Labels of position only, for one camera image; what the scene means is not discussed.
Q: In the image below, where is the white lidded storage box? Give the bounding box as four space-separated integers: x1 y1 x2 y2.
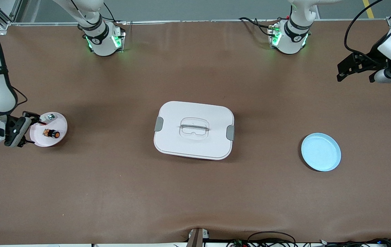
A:
154 101 235 161

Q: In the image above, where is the light blue round plate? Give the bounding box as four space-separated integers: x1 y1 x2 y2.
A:
301 133 342 172

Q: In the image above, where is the black looped cable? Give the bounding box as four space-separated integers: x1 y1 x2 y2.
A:
226 231 297 247

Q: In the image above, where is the brown camera mount post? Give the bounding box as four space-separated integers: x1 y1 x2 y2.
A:
187 227 210 247

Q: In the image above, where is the pink round plate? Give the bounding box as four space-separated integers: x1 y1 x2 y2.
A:
30 112 68 147

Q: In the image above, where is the small silver and red component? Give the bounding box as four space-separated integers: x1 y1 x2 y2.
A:
39 114 56 126

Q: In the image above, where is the black arm base cable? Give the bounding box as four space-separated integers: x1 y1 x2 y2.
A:
91 3 127 26
239 17 280 36

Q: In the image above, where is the tangle of black cables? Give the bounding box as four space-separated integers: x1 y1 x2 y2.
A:
319 238 391 247

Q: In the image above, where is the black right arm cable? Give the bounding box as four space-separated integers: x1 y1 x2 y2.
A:
10 86 28 107

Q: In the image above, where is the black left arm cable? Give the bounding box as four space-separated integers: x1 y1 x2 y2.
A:
344 0 388 64

